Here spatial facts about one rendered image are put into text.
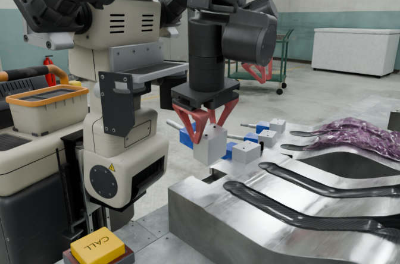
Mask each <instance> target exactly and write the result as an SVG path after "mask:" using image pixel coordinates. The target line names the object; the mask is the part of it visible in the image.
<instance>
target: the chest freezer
mask: <svg viewBox="0 0 400 264"><path fill-rule="evenodd" d="M314 31H315V36H314V47H313V53H312V64H311V68H314V69H313V70H314V71H316V68H320V69H325V70H335V71H344V72H350V73H360V74H369V75H375V76H377V78H380V76H383V75H385V74H387V75H390V73H391V72H393V69H394V65H395V58H396V53H397V48H398V43H399V37H400V30H397V29H347V28H321V29H314Z"/></svg>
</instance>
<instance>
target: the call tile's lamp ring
mask: <svg viewBox="0 0 400 264"><path fill-rule="evenodd" d="M124 248H125V250H126V251H127V252H126V253H125V254H123V255H121V256H120V257H118V258H116V259H114V260H113V261H111V262H110V263H108V264H115V263H117V262H119V261H120V260H122V259H124V258H125V257H127V256H128V255H130V254H132V253H133V252H134V251H133V250H131V249H130V248H129V247H128V246H127V245H125V244H124ZM69 252H71V248H70V249H68V250H66V251H64V252H63V253H64V255H65V256H66V257H67V259H68V260H69V261H70V262H71V263H72V264H78V262H77V261H76V260H75V258H74V257H73V256H72V255H71V254H70V253H69Z"/></svg>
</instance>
